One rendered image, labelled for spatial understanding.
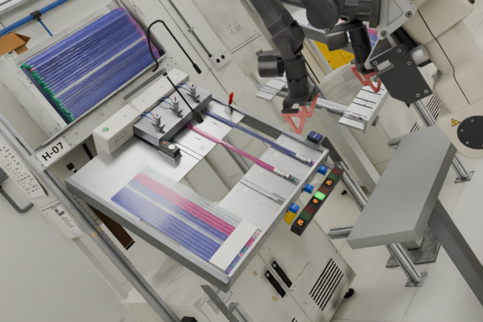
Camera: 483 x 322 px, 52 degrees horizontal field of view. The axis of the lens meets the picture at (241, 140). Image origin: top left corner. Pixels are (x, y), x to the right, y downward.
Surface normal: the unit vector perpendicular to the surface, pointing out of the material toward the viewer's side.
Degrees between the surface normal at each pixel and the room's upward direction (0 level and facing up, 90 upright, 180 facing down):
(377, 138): 90
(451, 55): 90
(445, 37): 90
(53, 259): 90
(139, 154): 47
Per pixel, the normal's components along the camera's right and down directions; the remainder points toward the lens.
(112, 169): 0.04, -0.70
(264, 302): 0.59, -0.23
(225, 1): -0.55, 0.58
